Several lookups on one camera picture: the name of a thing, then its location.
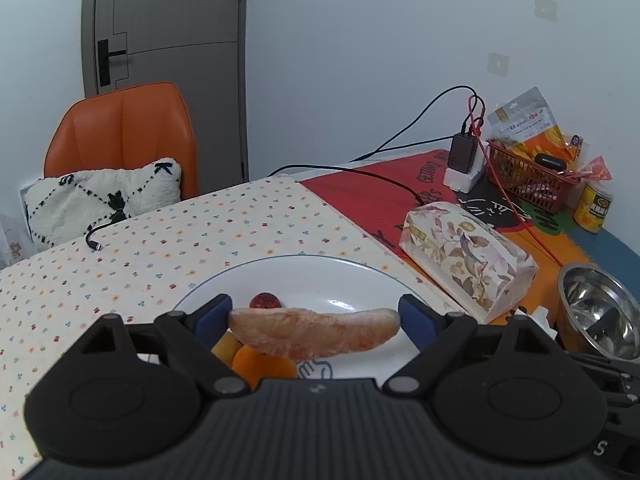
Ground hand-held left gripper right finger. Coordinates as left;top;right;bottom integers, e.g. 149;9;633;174
382;293;559;394

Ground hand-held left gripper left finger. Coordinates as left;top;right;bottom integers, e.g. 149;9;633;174
74;293;251;396

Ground small red apple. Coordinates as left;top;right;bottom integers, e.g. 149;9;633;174
248;292;282;311

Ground orange fruit pieces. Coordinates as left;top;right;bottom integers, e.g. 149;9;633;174
231;345;299;390

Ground white blue-rimmed plate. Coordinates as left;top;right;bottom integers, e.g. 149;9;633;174
170;255;454;392

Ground peeled pink pomelo segment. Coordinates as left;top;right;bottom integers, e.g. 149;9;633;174
227;306;403;363

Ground floral tissue box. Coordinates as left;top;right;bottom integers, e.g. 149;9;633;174
400;201;540;325

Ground floral dotted tablecloth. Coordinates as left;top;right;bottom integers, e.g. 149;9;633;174
0;174;452;477

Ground steel bowl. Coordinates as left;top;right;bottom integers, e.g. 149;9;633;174
556;261;640;361

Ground small white object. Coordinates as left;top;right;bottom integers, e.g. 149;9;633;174
510;305;556;341

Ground red printed mat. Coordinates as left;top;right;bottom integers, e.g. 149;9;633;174
299;149;640;322

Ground white power strip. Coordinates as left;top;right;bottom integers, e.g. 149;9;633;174
444;152;489;194

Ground black charger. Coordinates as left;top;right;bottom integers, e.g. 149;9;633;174
448;132;477;174

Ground red plastic basket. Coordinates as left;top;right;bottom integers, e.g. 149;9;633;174
486;139;584;214

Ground white black-patterned cushion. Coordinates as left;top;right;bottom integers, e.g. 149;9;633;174
20;157;183;249

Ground black case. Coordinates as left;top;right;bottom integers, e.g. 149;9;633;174
533;152;569;174

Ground orange chair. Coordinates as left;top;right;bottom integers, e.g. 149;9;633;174
44;81;198;201

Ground yellow tin can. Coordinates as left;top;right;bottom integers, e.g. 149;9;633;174
573;180;615;235

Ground clear plastic bag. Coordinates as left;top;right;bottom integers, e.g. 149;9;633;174
0;212;24;266

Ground silver yellow snack packet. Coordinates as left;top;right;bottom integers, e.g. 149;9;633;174
487;86;564;161

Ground red packet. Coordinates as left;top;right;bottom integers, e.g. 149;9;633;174
565;156;614;184

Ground small colourful packet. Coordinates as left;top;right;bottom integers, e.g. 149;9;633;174
567;134;591;171

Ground grey door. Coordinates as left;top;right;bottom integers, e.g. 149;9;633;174
81;0;250;184

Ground black plug-end cable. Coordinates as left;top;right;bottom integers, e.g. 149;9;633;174
85;207;126;252

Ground red cable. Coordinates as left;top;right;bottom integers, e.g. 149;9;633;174
467;94;564;266

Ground black door handle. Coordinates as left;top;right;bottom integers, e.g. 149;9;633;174
97;38;129;87

